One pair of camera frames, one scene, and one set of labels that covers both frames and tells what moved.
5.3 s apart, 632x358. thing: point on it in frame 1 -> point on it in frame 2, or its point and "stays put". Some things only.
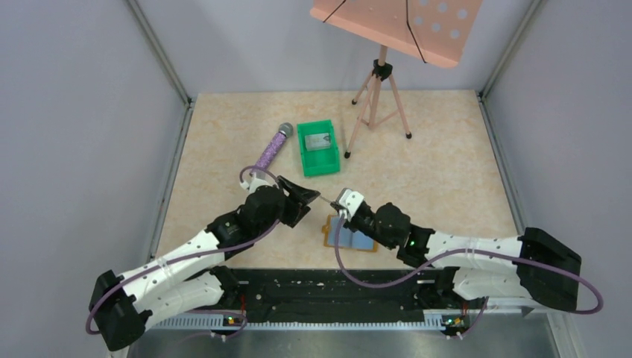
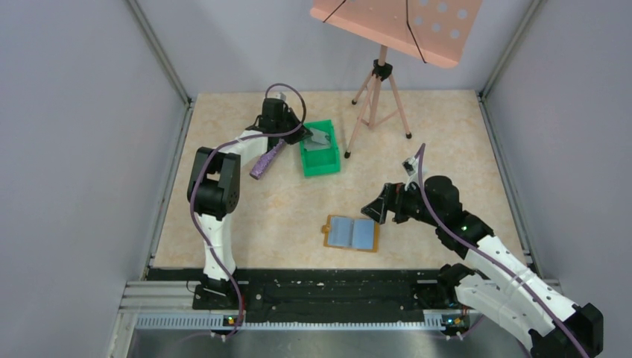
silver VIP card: (317, 142) stays put
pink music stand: (433, 31) stays put
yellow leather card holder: (347, 239) stays put
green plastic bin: (319, 161) stays put
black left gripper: (292, 201) -> (298, 125)
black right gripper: (358, 215) -> (391, 201)
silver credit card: (330, 195) -> (320, 136)
